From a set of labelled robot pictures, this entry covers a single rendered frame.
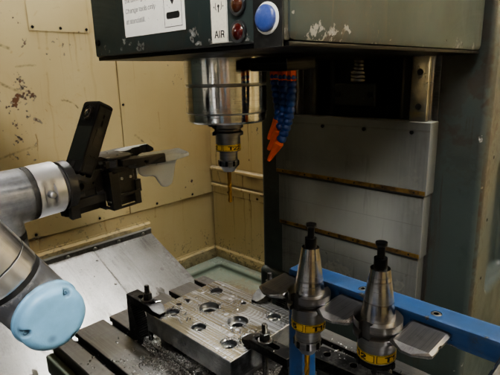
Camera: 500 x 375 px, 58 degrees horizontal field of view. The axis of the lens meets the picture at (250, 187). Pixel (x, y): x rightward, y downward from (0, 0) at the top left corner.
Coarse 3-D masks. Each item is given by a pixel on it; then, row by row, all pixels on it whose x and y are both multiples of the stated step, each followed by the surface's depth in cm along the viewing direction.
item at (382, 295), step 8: (376, 272) 56; (384, 272) 56; (368, 280) 57; (376, 280) 56; (384, 280) 56; (368, 288) 57; (376, 288) 56; (384, 288) 56; (392, 288) 57; (368, 296) 57; (376, 296) 56; (384, 296) 56; (392, 296) 57; (368, 304) 57; (376, 304) 56; (384, 304) 56; (392, 304) 57; (368, 312) 57; (376, 312) 56; (384, 312) 56; (392, 312) 57; (368, 320) 57; (376, 320) 57; (384, 320) 56; (392, 320) 57
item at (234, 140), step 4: (216, 136) 90; (232, 136) 88; (236, 136) 89; (216, 140) 90; (220, 140) 89; (224, 140) 88; (228, 140) 88; (232, 140) 88; (236, 140) 89; (220, 144) 89; (224, 144) 89; (228, 144) 88; (232, 144) 89; (220, 152) 89; (224, 152) 89; (228, 152) 89
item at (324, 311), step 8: (336, 296) 66; (344, 296) 66; (328, 304) 64; (336, 304) 63; (344, 304) 63; (352, 304) 63; (360, 304) 63; (320, 312) 62; (328, 312) 61; (336, 312) 61; (344, 312) 61; (352, 312) 61; (328, 320) 60; (336, 320) 60; (344, 320) 60; (352, 320) 60
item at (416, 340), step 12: (408, 324) 58; (420, 324) 58; (396, 336) 55; (408, 336) 55; (420, 336) 55; (432, 336) 55; (444, 336) 55; (408, 348) 53; (420, 348) 53; (432, 348) 53
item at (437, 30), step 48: (96, 0) 77; (192, 0) 60; (288, 0) 50; (336, 0) 56; (384, 0) 64; (432, 0) 75; (480, 0) 91; (96, 48) 80; (144, 48) 70; (192, 48) 62; (240, 48) 57; (288, 48) 57; (336, 48) 60; (384, 48) 67; (432, 48) 79
